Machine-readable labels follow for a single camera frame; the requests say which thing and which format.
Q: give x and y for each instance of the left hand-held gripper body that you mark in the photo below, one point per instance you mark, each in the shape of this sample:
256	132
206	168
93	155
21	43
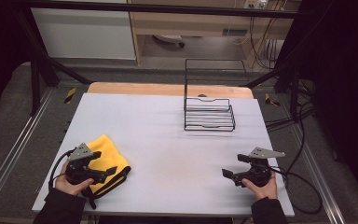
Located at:
78	169

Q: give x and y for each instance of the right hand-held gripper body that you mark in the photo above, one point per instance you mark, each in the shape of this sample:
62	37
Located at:
258	172

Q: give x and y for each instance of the yellow cloth with black trim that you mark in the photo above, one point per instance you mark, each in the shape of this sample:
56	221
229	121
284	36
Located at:
109	152

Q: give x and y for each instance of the person's left hand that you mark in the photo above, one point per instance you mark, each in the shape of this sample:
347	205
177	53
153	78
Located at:
70	187

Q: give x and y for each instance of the person's right hand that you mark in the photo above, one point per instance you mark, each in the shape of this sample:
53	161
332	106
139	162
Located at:
265	191

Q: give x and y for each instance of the white table cover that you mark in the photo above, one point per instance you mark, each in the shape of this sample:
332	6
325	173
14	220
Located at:
161	155

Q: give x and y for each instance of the yellow black striped tape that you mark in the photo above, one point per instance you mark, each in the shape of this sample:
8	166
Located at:
70	95
271	100

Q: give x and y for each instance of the wooden table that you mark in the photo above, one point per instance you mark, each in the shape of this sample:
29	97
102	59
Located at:
136	88

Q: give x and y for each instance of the white cabinet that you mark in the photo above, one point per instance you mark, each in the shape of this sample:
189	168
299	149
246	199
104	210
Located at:
84	34

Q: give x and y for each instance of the black curtain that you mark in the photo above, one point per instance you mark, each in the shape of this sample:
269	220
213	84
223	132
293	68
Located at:
348	77
0	46

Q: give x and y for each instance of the office chair base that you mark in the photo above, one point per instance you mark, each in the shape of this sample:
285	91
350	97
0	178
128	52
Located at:
169	39

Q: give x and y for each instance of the wooden desk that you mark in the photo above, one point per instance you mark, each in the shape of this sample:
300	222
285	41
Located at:
199	23

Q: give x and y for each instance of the white power strip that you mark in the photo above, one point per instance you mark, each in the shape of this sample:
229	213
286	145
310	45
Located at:
254	3

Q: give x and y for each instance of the aluminium floor rail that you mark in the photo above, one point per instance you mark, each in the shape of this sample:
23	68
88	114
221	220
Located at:
320	177
12	149

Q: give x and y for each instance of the black metal frame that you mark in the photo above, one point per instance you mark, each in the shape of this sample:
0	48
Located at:
155	7

